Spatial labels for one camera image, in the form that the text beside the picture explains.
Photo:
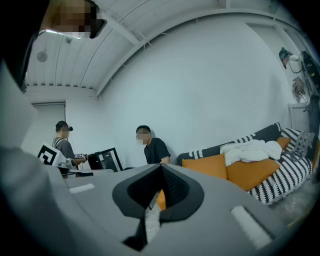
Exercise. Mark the white roller blind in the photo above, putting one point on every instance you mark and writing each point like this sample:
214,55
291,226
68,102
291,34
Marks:
45,120

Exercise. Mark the round ceiling sensor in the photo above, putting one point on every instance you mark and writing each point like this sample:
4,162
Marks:
42,56

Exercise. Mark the black backpack unit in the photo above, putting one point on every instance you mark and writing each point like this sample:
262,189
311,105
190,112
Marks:
311,70

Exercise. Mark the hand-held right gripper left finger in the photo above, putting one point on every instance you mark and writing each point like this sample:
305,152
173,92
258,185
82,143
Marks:
100,200

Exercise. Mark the black white striped sofa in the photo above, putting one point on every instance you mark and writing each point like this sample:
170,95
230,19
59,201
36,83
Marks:
287,175

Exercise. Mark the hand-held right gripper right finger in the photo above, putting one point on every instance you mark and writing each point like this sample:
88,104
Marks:
220,205

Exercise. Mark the person's face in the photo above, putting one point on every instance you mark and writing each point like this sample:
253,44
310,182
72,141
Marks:
72,17

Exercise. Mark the ceiling tube light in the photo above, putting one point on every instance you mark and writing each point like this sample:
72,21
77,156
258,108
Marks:
60,32

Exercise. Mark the black head-mounted camera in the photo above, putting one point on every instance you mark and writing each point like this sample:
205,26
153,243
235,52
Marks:
98,27

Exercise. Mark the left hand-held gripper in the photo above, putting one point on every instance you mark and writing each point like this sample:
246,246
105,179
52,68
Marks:
48,155

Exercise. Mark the orange sofa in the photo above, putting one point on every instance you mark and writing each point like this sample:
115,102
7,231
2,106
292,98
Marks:
162,200

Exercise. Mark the mannequin head with teal headset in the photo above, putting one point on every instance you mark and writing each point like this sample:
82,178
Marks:
285,55

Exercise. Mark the grey chunky knit throw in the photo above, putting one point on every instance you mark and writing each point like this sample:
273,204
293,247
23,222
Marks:
303,142

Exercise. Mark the small orange cushion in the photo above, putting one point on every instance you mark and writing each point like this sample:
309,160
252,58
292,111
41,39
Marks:
283,142

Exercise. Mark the white fluffy blanket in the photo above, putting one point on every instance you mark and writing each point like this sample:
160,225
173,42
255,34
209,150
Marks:
250,150

